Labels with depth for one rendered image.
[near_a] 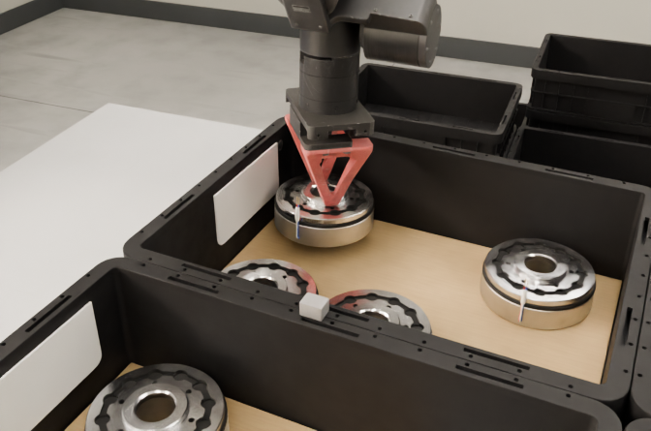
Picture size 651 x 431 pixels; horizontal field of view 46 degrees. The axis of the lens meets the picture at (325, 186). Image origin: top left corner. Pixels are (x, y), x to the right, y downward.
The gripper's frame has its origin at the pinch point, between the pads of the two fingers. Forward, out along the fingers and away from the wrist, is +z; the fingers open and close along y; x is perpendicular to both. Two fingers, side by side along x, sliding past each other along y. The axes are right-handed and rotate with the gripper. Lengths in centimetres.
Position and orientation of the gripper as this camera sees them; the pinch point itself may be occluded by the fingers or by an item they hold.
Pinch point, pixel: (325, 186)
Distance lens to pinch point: 78.4
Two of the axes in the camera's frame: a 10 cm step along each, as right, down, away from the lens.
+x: -9.7, 1.0, -2.4
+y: -2.6, -4.6, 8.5
